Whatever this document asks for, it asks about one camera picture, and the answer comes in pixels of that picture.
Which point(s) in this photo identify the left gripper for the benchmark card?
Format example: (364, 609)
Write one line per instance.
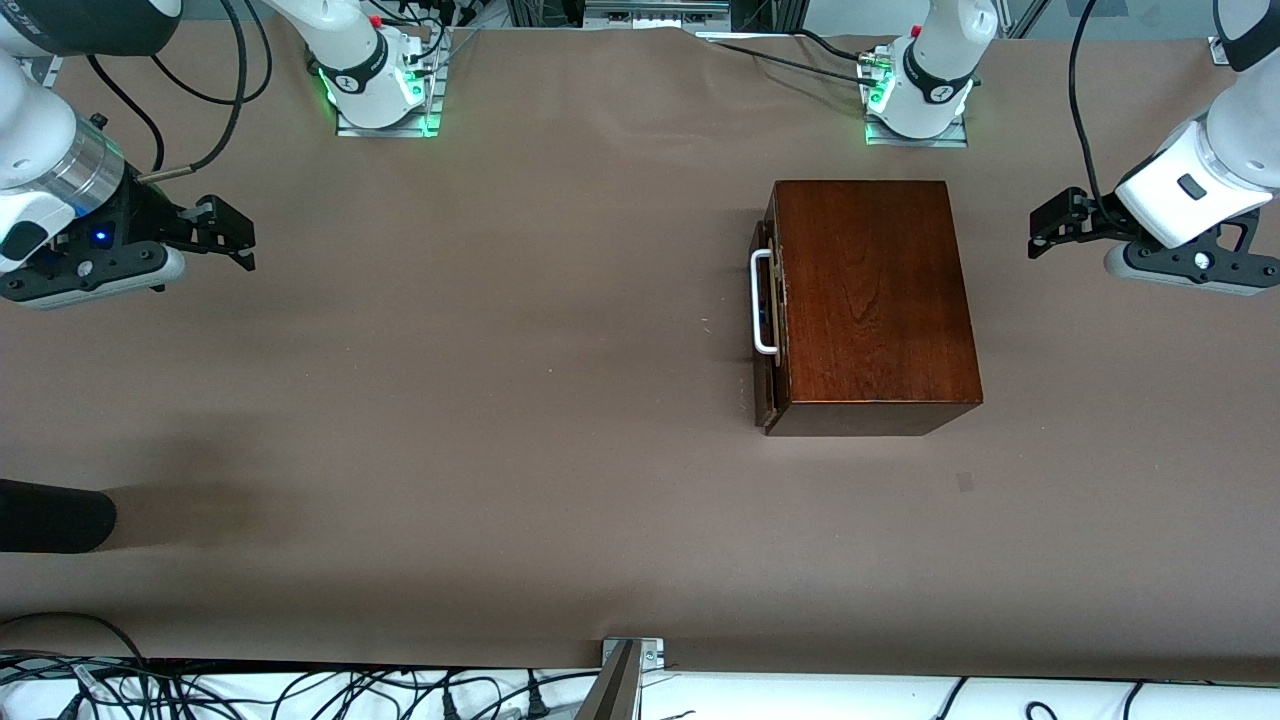
(1098, 218)

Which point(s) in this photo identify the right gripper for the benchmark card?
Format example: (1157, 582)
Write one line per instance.
(147, 215)

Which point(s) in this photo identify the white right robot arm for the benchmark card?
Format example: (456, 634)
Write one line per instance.
(30, 130)

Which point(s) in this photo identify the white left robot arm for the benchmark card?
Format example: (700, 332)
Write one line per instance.
(930, 90)

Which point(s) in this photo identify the dark wooden drawer cabinet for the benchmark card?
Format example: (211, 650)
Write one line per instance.
(880, 290)

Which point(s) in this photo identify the black cylinder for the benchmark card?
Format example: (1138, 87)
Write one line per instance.
(50, 515)

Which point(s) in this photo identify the brown paper table cover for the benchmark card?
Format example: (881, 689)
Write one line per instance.
(500, 400)

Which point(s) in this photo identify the silver equipment box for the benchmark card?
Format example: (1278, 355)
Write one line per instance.
(650, 12)

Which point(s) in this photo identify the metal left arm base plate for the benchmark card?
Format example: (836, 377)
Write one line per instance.
(920, 142)

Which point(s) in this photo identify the aluminium table edge rail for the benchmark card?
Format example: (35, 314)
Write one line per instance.
(48, 70)
(1218, 52)

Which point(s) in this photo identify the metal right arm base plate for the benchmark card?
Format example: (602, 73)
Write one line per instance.
(435, 100)

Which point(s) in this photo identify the silver metal clamp bracket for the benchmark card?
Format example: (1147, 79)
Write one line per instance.
(650, 652)

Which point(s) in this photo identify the grey camera mounting pole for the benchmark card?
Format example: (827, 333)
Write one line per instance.
(612, 695)

